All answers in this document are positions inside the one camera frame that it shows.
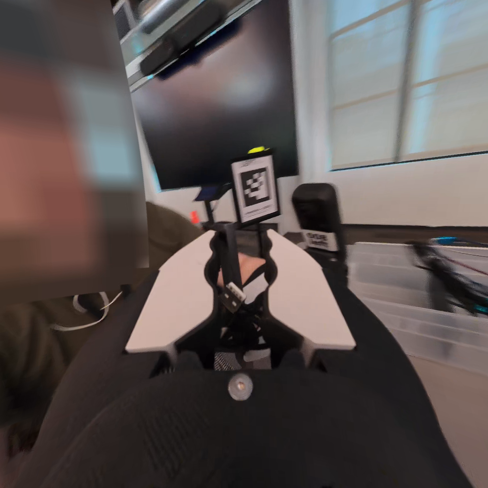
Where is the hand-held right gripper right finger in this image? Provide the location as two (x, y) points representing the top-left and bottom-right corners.
(263, 229), (358, 353)

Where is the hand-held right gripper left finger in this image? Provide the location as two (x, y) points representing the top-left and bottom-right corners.
(125, 229), (223, 353)

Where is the black usb-c cable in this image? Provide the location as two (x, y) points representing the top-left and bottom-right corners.
(215, 225), (267, 344)

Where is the clear plastic bin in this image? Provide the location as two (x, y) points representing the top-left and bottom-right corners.
(348, 241), (488, 376)

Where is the person's left hand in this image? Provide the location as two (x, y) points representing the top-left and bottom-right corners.
(240, 255), (267, 286)

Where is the black framed tag sign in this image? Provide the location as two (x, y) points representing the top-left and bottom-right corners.
(230, 152), (282, 225)

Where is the large black screen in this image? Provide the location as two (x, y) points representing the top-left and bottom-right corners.
(131, 0), (300, 191)

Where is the white cord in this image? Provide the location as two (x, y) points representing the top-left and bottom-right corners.
(50, 292), (124, 332)

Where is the black coiled cable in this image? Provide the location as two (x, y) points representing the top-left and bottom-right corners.
(406, 244), (488, 318)

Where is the black camera bar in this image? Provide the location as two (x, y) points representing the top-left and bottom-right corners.
(138, 2), (229, 77)

